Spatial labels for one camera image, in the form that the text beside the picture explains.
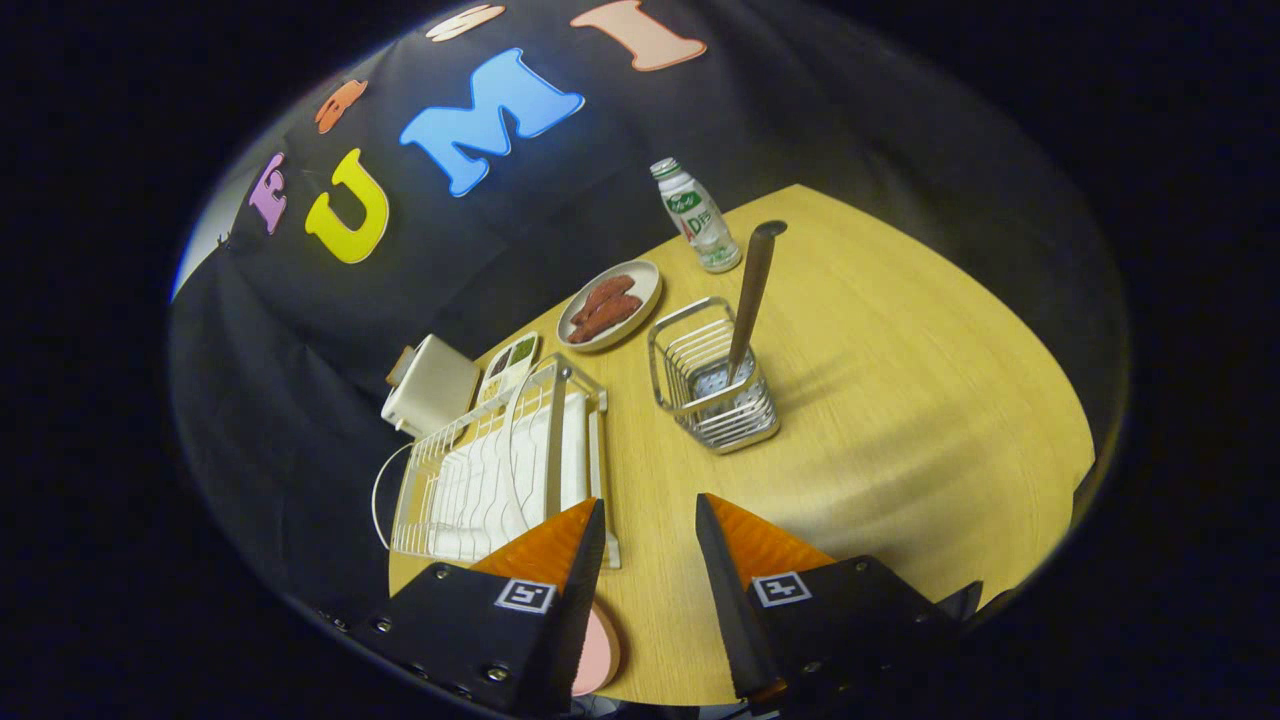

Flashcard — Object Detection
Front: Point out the black backdrop cloth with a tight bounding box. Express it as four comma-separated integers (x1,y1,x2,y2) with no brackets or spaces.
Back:
168,0,1131,641

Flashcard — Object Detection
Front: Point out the wooden-handled spoon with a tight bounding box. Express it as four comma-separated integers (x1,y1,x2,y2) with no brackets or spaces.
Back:
727,220,789,386

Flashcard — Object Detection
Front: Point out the metal wire basket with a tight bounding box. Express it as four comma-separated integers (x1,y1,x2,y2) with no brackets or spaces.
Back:
647,296,781,455

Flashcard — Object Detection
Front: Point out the white and green drink bottle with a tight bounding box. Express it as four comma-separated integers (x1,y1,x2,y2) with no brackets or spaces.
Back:
650,157,743,275

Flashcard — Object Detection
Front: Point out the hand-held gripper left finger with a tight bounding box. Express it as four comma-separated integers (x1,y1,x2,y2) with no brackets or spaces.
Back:
345,497,608,716

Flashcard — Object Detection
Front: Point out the brown sausage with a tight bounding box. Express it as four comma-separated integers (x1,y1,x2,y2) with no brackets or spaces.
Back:
570,275,636,323
570,295,644,344

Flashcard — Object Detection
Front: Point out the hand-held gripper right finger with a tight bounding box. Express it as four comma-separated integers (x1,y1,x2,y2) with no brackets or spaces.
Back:
695,492,986,706

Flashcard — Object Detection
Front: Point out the white wire dish rack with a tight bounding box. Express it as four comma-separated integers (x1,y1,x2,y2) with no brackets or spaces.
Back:
371,353,621,571

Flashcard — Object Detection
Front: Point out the pink plate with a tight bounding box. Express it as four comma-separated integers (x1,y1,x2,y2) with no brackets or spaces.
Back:
572,600,622,698

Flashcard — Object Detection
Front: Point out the white toaster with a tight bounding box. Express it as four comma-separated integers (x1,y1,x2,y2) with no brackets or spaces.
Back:
381,334,482,439

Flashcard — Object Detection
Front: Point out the beige dish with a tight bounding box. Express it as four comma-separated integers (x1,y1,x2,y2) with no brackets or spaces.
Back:
556,259,664,353

